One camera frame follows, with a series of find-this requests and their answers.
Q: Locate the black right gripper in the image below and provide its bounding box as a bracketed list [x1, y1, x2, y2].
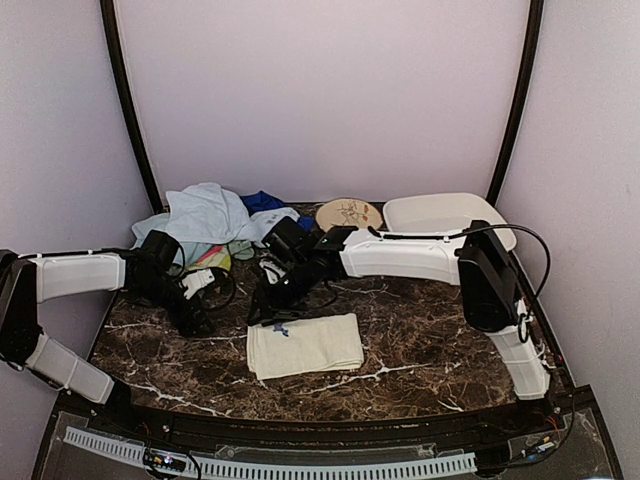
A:
[248, 258, 318, 325]

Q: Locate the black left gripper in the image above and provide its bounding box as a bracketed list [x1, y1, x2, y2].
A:
[132, 273, 215, 337]

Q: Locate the cream white towel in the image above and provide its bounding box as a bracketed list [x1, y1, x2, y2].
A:
[246, 313, 364, 380]

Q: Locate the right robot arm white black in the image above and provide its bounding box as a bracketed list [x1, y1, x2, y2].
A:
[247, 218, 551, 434]

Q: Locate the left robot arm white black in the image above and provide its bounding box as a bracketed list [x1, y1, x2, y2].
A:
[1, 230, 219, 436]

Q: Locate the pale green towel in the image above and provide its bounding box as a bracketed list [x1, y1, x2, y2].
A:
[226, 240, 255, 261]

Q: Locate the yellow patterned towel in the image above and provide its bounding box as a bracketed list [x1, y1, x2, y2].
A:
[187, 245, 232, 271]

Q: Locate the white grey printed towel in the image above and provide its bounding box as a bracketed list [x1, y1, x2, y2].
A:
[249, 207, 300, 242]

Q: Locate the light blue towel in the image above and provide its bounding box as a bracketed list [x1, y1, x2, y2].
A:
[132, 183, 252, 266]

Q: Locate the royal blue towel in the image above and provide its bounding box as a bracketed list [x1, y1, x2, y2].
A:
[240, 191, 286, 215]

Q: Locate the beige floral plate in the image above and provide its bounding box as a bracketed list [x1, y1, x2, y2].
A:
[315, 198, 384, 232]

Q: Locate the white plastic basin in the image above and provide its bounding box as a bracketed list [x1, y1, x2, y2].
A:
[383, 193, 506, 236]

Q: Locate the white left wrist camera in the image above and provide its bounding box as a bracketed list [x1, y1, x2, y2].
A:
[180, 269, 215, 300]

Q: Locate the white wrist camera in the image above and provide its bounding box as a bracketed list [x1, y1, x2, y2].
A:
[258, 258, 286, 284]
[180, 269, 215, 300]

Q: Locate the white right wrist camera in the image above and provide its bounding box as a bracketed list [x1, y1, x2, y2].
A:
[258, 258, 286, 284]

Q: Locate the white slotted cable duct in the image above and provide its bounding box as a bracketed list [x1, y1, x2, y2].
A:
[63, 427, 477, 479]

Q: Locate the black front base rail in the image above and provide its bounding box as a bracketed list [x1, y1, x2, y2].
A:
[49, 379, 595, 456]

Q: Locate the left black frame post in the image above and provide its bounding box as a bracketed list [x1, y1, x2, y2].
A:
[99, 0, 164, 214]

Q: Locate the black frame post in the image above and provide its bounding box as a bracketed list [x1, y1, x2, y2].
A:
[99, 0, 164, 214]
[485, 0, 545, 206]

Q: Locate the right black frame post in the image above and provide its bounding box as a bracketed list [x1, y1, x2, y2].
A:
[485, 0, 545, 206]

